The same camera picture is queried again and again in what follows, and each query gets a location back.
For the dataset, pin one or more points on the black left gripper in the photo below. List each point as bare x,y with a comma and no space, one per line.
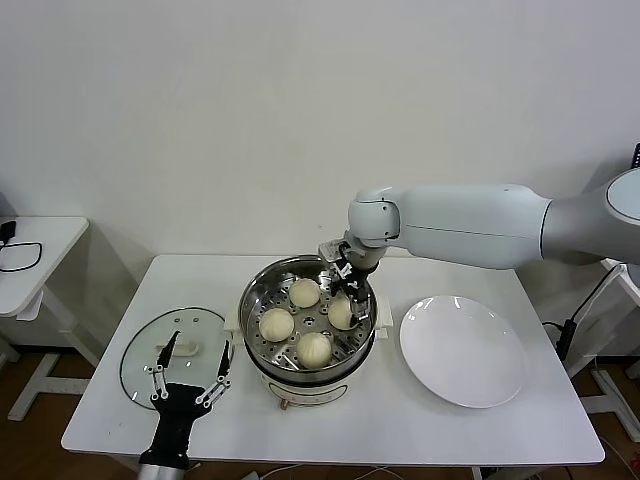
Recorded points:
177,405

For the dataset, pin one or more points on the white side desk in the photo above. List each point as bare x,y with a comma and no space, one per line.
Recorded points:
50,250
631,286

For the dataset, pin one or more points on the white round plate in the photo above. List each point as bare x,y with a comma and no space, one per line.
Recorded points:
460,350

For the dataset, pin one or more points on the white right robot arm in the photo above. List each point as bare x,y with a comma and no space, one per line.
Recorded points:
475,220

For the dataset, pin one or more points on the black power adapter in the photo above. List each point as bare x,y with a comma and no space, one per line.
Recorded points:
7,231

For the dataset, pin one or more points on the black power strip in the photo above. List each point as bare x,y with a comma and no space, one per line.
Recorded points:
565,340

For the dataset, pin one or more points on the stainless steel steamer basket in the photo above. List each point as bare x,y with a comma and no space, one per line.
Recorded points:
257,295

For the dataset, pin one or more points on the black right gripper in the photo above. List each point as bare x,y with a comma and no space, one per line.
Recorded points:
352,282

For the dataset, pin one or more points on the round glass lid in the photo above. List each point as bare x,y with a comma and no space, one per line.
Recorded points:
140,350

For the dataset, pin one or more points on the white steamed baozi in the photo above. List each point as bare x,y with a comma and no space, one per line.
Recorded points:
276,324
314,350
305,292
340,314

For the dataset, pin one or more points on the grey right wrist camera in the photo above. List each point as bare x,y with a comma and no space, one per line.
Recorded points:
330,248

